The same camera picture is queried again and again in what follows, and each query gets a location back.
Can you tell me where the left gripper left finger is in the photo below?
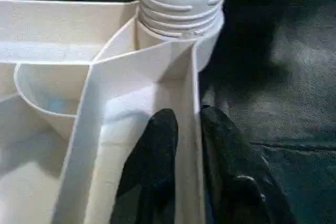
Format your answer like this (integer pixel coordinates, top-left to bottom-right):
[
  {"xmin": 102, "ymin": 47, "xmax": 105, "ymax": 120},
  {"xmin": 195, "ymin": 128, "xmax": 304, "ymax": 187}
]
[{"xmin": 110, "ymin": 108, "xmax": 180, "ymax": 224}]

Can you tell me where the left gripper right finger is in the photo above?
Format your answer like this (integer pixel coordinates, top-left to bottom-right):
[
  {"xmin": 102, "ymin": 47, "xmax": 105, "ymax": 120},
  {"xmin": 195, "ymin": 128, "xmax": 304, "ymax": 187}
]
[{"xmin": 199, "ymin": 105, "xmax": 296, "ymax": 224}]

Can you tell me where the white plastic table top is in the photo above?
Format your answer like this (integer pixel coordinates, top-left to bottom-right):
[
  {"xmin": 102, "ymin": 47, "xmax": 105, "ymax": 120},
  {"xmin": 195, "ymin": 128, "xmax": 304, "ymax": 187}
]
[{"xmin": 0, "ymin": 0, "xmax": 225, "ymax": 224}]

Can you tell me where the black mat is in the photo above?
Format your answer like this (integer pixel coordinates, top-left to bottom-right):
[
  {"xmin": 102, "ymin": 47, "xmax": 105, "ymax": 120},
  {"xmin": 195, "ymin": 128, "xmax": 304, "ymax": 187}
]
[{"xmin": 0, "ymin": 0, "xmax": 336, "ymax": 224}]

